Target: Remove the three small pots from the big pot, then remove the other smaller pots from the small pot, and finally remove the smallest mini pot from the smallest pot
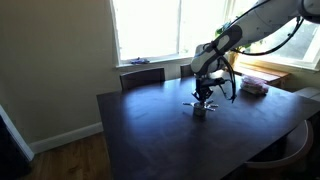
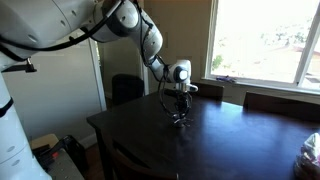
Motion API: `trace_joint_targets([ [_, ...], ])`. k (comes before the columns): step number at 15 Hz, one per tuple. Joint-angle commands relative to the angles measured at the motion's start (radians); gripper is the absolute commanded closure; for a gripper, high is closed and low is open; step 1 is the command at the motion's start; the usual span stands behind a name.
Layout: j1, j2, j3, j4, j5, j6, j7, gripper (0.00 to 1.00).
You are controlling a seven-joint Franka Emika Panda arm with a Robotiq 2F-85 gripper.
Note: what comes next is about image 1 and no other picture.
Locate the green potted plant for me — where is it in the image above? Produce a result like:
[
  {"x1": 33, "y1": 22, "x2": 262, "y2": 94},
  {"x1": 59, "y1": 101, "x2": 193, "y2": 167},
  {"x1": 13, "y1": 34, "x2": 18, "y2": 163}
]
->
[{"x1": 214, "y1": 21, "x2": 264, "y2": 66}]

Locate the one-third steel measuring cup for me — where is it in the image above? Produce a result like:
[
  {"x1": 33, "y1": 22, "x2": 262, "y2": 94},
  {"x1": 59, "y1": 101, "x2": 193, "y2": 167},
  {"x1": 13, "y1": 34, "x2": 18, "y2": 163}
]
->
[{"x1": 199, "y1": 104, "x2": 216, "y2": 112}]

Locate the blue object on sill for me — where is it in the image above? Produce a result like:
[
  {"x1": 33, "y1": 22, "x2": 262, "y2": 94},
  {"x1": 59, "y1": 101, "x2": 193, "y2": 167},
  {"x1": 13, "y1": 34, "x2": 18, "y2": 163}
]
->
[{"x1": 129, "y1": 57, "x2": 151, "y2": 65}]

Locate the grey padded stool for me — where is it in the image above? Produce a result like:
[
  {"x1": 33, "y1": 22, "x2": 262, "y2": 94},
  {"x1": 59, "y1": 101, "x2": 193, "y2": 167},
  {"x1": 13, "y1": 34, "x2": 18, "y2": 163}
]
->
[{"x1": 294, "y1": 87, "x2": 320, "y2": 103}]

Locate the white baseboard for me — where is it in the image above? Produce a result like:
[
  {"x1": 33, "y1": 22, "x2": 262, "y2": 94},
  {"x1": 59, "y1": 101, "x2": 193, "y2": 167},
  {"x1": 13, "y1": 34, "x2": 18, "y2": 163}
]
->
[{"x1": 28, "y1": 122, "x2": 104, "y2": 155}]

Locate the white framed window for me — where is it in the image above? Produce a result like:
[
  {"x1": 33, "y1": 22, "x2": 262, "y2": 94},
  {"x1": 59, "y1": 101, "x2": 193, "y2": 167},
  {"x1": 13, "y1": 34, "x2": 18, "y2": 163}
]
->
[
  {"x1": 109, "y1": 0, "x2": 231, "y2": 67},
  {"x1": 229, "y1": 0, "x2": 320, "y2": 72}
]

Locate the white door frame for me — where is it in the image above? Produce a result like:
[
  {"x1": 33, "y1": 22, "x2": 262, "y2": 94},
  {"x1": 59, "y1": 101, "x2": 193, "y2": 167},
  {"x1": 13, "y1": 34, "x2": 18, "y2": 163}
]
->
[{"x1": 0, "y1": 104, "x2": 35, "y2": 163}]

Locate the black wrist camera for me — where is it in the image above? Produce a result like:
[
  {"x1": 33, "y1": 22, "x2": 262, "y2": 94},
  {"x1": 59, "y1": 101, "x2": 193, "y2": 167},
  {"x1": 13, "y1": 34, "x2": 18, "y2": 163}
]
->
[{"x1": 208, "y1": 78, "x2": 226, "y2": 88}]

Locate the wooden bench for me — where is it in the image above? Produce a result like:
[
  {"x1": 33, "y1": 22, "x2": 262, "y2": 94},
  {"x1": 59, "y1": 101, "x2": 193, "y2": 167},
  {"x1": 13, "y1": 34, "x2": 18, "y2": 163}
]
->
[{"x1": 233, "y1": 62, "x2": 292, "y2": 88}]

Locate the largest steel measuring cup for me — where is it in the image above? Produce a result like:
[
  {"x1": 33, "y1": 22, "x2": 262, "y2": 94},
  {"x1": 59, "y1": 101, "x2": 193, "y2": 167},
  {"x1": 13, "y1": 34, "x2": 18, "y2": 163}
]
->
[{"x1": 192, "y1": 101, "x2": 220, "y2": 118}]

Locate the half steel measuring cup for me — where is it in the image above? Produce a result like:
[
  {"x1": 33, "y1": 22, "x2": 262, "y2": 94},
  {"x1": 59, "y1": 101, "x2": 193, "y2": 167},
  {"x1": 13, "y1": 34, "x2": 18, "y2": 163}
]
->
[{"x1": 199, "y1": 98, "x2": 215, "y2": 107}]

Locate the dark wooden dining chair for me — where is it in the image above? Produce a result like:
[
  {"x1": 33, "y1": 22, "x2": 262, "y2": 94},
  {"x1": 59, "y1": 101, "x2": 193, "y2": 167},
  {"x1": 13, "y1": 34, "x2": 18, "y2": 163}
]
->
[
  {"x1": 119, "y1": 67, "x2": 166, "y2": 91},
  {"x1": 179, "y1": 63, "x2": 194, "y2": 79}
]

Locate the clear plastic bag of items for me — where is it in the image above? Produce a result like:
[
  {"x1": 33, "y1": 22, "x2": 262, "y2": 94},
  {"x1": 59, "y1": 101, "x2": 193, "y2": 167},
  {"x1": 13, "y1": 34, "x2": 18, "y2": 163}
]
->
[{"x1": 239, "y1": 75, "x2": 270, "y2": 96}]

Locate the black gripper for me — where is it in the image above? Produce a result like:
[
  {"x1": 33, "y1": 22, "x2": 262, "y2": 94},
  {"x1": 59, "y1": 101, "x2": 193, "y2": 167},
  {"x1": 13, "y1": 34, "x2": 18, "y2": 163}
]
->
[{"x1": 192, "y1": 77, "x2": 214, "y2": 104}]

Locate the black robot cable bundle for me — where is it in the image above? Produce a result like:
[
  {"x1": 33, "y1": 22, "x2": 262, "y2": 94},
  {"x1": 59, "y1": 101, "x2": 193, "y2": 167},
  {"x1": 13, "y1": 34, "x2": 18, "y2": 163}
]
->
[{"x1": 213, "y1": 16, "x2": 305, "y2": 104}]

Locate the curved back wooden chair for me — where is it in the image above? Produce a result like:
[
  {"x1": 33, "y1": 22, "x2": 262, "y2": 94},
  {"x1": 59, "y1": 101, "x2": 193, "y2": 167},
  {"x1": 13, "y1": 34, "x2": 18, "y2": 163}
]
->
[{"x1": 244, "y1": 119, "x2": 314, "y2": 171}]

